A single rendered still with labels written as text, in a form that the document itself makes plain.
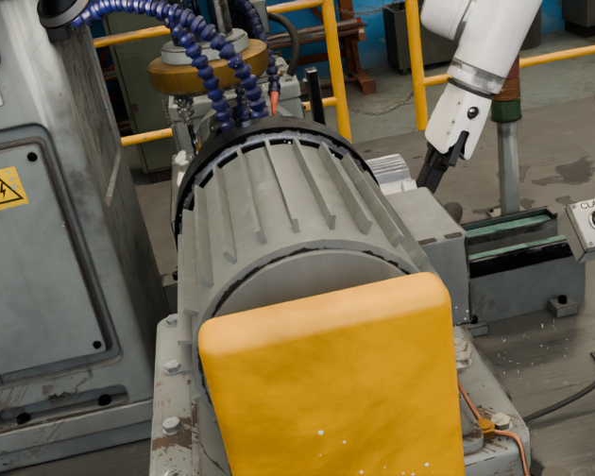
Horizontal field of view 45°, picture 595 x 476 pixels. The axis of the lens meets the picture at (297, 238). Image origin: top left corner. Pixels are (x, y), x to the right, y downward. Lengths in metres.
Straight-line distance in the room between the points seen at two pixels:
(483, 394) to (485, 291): 0.70
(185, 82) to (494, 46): 0.44
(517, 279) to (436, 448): 0.89
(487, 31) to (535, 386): 0.53
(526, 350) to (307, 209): 0.83
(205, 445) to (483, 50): 0.73
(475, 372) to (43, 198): 0.61
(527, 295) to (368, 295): 0.97
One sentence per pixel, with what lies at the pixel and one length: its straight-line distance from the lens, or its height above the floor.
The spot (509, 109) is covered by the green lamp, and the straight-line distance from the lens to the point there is 1.56.
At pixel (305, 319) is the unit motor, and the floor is 1.35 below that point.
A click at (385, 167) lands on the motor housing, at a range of 1.19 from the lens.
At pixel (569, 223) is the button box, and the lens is 1.07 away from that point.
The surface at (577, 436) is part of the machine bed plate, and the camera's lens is 1.10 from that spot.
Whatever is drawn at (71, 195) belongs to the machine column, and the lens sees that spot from 0.99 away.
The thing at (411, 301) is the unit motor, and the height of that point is 1.35.
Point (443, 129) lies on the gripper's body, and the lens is 1.12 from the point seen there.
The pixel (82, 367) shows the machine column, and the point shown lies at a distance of 1.13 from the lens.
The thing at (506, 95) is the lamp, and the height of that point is 1.09.
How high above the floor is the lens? 1.54
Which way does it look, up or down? 26 degrees down
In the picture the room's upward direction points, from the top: 10 degrees counter-clockwise
